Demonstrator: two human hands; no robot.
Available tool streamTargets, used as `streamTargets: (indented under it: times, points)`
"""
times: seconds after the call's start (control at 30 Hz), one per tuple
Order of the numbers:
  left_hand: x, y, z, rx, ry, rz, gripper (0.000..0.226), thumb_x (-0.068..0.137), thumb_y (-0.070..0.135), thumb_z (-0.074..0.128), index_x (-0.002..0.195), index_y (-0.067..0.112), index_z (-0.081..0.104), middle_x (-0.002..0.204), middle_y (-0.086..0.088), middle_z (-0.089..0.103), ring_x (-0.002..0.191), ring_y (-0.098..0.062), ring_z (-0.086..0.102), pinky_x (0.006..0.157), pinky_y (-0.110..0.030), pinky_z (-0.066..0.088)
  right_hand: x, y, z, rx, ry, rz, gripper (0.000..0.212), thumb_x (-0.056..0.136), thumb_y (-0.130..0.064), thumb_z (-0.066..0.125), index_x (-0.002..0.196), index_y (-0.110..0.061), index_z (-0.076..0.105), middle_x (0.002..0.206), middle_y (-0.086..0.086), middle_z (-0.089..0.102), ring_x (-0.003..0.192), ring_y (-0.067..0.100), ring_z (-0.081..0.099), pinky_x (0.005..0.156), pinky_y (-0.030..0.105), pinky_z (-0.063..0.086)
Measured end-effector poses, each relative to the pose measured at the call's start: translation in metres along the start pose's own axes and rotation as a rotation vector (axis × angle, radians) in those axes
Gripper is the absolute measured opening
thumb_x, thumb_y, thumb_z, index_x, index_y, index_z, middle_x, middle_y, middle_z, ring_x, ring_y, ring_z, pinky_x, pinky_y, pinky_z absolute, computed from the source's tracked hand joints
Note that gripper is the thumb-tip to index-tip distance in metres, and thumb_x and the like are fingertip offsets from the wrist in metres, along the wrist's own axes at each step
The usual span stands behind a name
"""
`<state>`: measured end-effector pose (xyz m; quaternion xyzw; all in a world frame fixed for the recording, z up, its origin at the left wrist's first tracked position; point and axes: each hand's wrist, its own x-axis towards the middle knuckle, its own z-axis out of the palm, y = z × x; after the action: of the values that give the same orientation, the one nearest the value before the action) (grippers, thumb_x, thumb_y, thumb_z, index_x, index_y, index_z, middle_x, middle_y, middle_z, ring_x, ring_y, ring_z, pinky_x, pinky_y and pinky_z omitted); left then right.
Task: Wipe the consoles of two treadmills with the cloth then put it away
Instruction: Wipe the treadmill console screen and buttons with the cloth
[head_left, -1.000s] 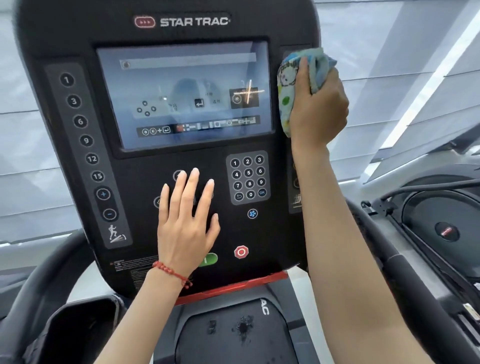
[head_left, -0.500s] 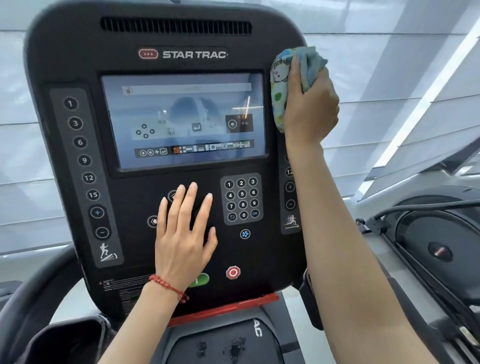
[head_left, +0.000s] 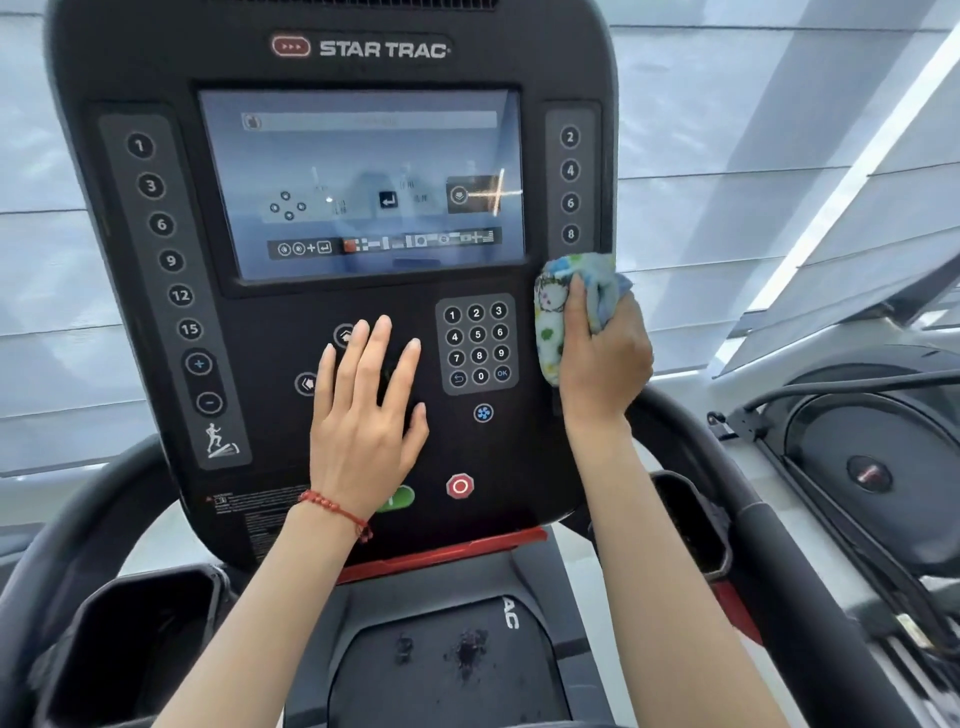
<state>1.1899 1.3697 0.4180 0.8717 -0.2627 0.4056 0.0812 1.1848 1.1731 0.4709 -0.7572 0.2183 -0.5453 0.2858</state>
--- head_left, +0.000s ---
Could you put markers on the person's right hand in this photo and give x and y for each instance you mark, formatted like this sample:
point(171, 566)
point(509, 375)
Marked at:
point(604, 367)

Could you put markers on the person's left hand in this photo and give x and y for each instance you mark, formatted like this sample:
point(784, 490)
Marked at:
point(364, 435)

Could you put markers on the polka dot cleaning cloth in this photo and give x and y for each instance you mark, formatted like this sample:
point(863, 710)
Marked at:
point(551, 315)

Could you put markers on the person's right forearm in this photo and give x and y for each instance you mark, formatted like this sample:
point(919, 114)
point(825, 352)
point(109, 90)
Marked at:
point(660, 600)

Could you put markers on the person's left forearm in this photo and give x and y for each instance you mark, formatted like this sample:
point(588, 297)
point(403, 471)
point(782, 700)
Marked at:
point(262, 622)

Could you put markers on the black elliptical trainer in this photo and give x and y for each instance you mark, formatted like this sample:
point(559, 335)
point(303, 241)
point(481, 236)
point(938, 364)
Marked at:
point(840, 450)

